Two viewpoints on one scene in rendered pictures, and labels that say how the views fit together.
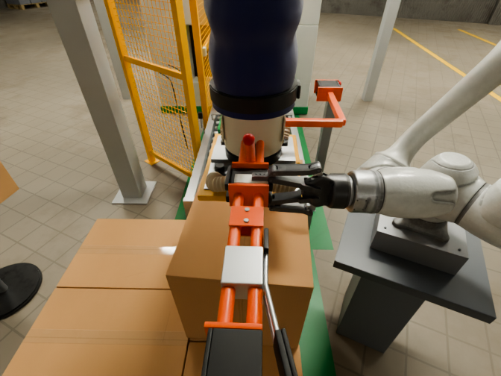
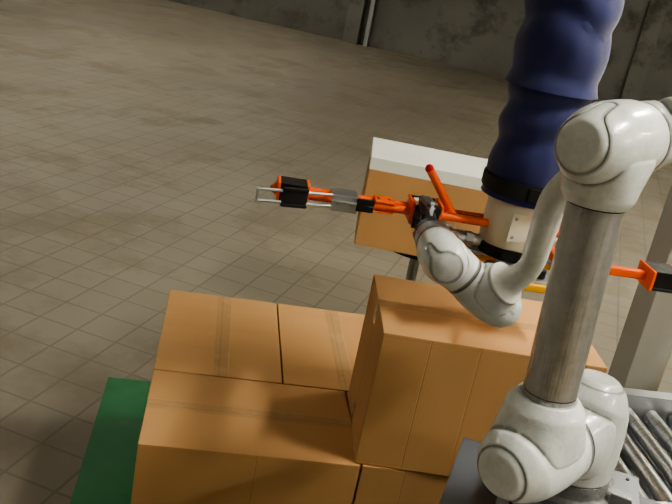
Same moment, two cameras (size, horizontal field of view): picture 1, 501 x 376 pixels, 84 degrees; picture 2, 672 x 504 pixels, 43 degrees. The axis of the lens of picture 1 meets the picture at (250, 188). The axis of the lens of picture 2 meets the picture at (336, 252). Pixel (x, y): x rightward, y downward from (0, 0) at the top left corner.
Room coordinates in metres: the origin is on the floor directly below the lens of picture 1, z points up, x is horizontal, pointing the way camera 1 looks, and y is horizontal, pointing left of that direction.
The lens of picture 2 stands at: (-0.13, -2.08, 1.85)
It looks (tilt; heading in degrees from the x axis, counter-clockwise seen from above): 20 degrees down; 79
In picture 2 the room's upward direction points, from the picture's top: 11 degrees clockwise
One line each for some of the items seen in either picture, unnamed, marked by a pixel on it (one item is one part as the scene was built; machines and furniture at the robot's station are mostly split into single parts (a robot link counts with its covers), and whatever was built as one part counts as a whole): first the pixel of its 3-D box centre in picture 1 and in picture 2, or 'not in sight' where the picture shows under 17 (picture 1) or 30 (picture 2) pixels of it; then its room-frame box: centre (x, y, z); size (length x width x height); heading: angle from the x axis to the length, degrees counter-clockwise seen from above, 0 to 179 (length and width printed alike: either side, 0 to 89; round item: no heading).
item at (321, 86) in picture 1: (327, 90); (660, 277); (1.01, -0.28, 1.23); 0.09 x 0.08 x 0.05; 88
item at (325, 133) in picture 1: (320, 157); not in sight; (1.66, -0.50, 0.50); 0.07 x 0.07 x 1.00; 89
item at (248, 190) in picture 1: (249, 183); (423, 210); (0.47, 0.00, 1.23); 0.10 x 0.08 x 0.06; 88
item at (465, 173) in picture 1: (443, 185); (583, 423); (0.72, -0.64, 1.02); 0.18 x 0.16 x 0.22; 38
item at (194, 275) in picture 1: (249, 241); (466, 379); (0.71, 0.00, 0.74); 0.60 x 0.40 x 0.40; 175
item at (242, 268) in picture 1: (243, 271); (343, 200); (0.26, 0.01, 1.22); 0.07 x 0.07 x 0.04; 88
